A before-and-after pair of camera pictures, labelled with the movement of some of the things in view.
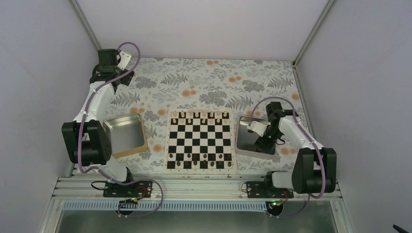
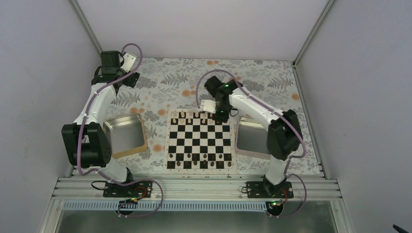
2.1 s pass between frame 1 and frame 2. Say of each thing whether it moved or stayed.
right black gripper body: moved
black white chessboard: stayed
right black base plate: stayed
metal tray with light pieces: stayed
